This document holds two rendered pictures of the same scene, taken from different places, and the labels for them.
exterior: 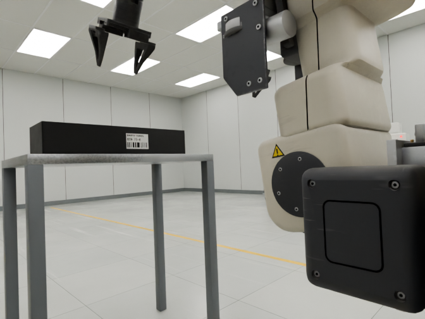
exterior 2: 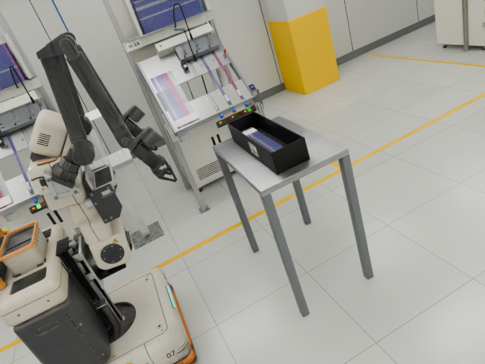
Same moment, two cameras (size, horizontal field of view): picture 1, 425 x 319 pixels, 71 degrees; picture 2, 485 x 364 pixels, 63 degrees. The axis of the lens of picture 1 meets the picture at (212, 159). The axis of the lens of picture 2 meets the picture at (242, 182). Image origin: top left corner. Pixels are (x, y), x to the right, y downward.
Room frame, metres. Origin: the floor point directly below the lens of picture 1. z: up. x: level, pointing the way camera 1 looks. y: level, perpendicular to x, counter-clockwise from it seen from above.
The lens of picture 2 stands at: (1.97, -1.29, 1.64)
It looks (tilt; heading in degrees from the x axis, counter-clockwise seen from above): 28 degrees down; 120
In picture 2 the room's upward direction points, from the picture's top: 20 degrees counter-clockwise
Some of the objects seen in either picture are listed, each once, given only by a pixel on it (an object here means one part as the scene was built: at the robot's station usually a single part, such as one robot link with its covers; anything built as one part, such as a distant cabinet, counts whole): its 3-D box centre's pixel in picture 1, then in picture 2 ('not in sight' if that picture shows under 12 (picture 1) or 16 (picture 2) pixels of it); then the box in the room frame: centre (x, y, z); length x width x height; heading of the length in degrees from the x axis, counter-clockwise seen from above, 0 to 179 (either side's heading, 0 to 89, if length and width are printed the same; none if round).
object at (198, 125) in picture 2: not in sight; (203, 110); (0.18, 1.58, 0.65); 1.01 x 0.73 x 1.29; 134
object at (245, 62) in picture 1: (286, 49); (100, 188); (0.61, -0.16, 0.98); 0.28 x 0.16 x 0.22; 133
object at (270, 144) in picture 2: not in sight; (265, 144); (1.20, 0.39, 0.83); 0.51 x 0.07 x 0.03; 133
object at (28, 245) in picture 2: not in sight; (24, 248); (0.31, -0.44, 0.87); 0.23 x 0.15 x 0.11; 133
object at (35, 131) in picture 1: (116, 142); (264, 139); (1.20, 0.39, 0.86); 0.57 x 0.17 x 0.11; 133
